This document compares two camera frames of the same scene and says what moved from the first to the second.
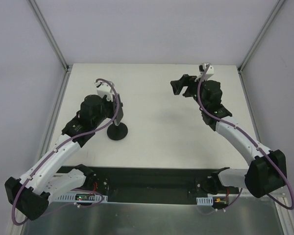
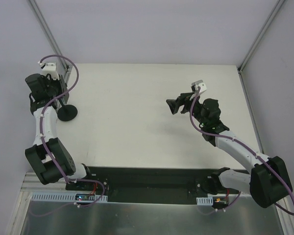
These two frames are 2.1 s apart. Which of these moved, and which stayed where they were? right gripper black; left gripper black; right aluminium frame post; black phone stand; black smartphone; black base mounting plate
Moved: left gripper black; black phone stand; right gripper black; black smartphone
Stayed: right aluminium frame post; black base mounting plate
